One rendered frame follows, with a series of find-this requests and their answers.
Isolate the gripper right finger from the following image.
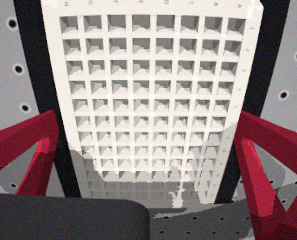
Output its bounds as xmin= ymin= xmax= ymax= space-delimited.
xmin=233 ymin=110 xmax=297 ymax=240

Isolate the white well plate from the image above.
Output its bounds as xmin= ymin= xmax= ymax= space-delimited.
xmin=41 ymin=0 xmax=264 ymax=208

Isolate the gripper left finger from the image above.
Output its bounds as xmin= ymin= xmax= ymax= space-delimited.
xmin=0 ymin=110 xmax=59 ymax=196

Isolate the light grey perforated base plate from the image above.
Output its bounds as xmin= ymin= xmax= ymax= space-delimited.
xmin=0 ymin=0 xmax=297 ymax=240

